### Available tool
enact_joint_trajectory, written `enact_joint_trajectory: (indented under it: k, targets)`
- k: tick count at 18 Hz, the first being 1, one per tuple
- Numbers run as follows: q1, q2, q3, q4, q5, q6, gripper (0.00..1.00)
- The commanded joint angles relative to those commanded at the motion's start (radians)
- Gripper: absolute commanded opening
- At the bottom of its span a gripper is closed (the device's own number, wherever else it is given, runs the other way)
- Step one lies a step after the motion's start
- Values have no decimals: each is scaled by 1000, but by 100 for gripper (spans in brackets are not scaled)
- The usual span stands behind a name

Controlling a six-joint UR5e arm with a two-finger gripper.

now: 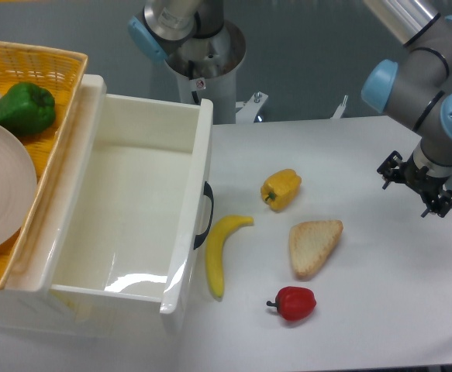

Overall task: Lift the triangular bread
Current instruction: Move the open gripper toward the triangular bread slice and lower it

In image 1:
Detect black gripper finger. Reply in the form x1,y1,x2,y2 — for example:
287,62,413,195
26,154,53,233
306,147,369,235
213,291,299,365
420,188,452,218
377,150,403,190

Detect yellow woven basket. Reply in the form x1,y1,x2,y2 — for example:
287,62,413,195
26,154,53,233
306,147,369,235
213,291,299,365
0,41,88,290

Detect yellow banana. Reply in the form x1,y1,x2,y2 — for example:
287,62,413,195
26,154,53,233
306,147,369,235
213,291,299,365
205,215,254,300

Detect pink plate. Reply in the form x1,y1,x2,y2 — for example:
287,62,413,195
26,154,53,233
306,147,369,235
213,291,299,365
0,126,36,245

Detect second grey robot arm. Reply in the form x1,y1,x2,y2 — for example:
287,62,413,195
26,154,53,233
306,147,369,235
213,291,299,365
127,0,225,63

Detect yellow bell pepper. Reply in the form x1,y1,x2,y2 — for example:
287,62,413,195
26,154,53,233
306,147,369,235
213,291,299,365
261,169,302,212

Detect triangle toast bread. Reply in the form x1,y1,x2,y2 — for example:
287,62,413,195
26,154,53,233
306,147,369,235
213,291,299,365
288,220,343,279

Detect black drawer handle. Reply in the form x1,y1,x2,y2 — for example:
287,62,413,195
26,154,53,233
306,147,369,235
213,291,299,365
193,181,215,250

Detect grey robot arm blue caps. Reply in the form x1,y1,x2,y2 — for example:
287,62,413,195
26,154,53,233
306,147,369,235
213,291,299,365
361,1,452,217

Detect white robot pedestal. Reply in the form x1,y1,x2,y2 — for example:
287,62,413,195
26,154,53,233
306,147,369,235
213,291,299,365
166,20,246,124

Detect white plastic drawer box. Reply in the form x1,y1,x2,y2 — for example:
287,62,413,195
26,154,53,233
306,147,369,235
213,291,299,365
0,75,213,334

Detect white mounting bracket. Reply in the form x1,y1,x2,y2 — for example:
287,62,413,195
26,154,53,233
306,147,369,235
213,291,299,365
236,91,269,124

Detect red bell pepper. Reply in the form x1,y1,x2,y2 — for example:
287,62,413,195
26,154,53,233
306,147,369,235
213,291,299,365
266,286,317,322

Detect green bell pepper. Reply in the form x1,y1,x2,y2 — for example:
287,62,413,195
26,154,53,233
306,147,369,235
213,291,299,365
0,82,56,136

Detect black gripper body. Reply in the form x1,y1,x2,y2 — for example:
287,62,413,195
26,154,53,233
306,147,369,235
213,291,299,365
398,152,451,194

